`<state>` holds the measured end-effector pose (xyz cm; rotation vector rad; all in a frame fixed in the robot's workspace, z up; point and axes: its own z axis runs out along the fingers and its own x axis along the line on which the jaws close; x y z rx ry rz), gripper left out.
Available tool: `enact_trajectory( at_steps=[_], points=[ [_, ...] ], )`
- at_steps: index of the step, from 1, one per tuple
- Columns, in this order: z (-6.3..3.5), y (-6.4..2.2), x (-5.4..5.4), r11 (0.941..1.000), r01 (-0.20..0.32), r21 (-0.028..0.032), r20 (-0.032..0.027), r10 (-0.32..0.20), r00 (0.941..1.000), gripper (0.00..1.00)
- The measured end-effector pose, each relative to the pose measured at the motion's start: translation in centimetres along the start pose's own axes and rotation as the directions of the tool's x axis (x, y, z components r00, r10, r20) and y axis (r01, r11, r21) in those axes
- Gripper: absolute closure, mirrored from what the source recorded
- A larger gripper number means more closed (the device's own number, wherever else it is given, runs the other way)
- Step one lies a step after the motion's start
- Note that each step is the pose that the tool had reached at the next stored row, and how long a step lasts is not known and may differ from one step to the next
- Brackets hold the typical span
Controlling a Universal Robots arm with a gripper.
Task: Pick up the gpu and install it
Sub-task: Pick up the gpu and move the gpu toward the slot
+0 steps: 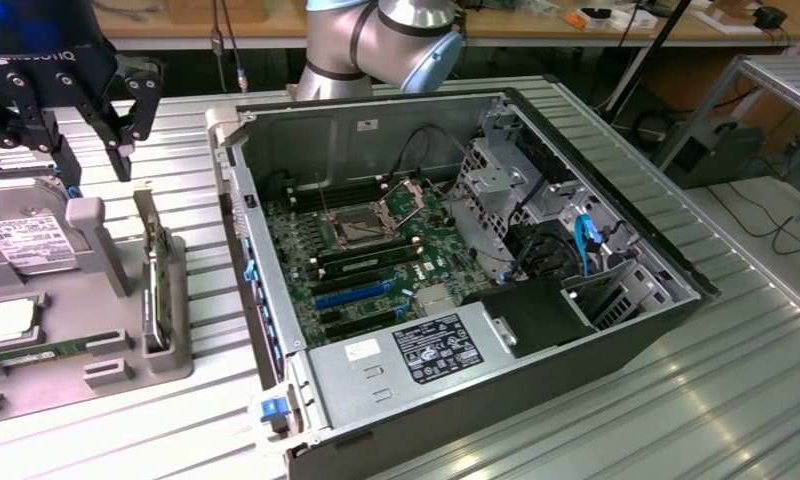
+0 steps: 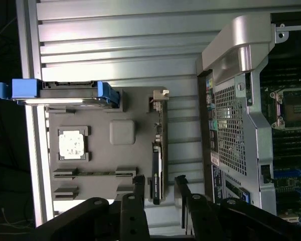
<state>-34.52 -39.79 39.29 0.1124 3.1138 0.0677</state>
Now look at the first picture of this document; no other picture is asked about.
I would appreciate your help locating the silver metal disk bay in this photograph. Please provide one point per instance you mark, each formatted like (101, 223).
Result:
(494, 180)

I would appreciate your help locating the blue expansion slot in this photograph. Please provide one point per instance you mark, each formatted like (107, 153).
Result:
(350, 300)

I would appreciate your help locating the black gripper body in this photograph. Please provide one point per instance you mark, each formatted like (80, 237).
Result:
(40, 40)

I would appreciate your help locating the silver chipset heat sink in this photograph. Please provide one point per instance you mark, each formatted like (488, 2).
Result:
(436, 296)

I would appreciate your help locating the metal socket cover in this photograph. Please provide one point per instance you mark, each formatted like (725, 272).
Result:
(403, 200)

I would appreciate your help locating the blue disk carrier rail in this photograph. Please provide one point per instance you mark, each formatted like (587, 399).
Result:
(72, 192)

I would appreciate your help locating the grey power supply unit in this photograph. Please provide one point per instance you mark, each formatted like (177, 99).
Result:
(347, 385)

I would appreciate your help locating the black plastic shroud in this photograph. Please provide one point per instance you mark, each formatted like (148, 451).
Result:
(540, 320)

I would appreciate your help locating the black power adapter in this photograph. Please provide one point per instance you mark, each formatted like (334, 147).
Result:
(769, 17)

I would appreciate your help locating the green RAM stick white label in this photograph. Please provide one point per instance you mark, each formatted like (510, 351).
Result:
(33, 352)

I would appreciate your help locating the black open PC case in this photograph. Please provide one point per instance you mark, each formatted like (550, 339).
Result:
(440, 440)

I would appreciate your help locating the green RAM stick black chips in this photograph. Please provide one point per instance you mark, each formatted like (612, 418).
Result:
(367, 260)

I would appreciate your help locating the blue case latch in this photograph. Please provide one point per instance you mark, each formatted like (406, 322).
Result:
(271, 409)

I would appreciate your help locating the black RAM slot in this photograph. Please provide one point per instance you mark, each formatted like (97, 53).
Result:
(340, 195)

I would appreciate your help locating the white flat box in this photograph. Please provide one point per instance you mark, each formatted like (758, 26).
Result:
(623, 17)

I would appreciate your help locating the long black expansion slot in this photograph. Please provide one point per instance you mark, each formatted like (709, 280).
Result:
(363, 325)
(347, 288)

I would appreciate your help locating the grey plastic parts rack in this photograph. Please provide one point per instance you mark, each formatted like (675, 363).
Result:
(73, 310)

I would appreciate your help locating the black stand pole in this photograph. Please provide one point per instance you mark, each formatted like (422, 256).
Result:
(663, 37)

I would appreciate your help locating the orange small box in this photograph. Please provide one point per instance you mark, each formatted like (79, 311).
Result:
(574, 20)

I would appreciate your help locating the silver CPU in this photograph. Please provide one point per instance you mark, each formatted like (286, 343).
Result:
(7, 322)

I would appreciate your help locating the thin metal locking lever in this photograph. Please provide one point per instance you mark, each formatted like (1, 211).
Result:
(323, 197)

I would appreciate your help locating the silver hard disk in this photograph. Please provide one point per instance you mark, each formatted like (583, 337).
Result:
(20, 235)

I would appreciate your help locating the metal slat frame table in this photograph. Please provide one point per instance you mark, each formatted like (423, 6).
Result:
(787, 75)

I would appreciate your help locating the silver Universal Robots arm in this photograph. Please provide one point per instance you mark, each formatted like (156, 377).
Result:
(374, 45)

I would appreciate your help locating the green motherboard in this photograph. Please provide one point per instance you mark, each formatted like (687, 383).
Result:
(440, 260)

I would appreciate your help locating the wooden desk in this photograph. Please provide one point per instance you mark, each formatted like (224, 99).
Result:
(540, 30)

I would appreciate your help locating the CPU socket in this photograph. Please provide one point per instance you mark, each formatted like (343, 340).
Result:
(360, 230)

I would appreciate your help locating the black box on floor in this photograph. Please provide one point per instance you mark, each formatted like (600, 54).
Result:
(721, 150)

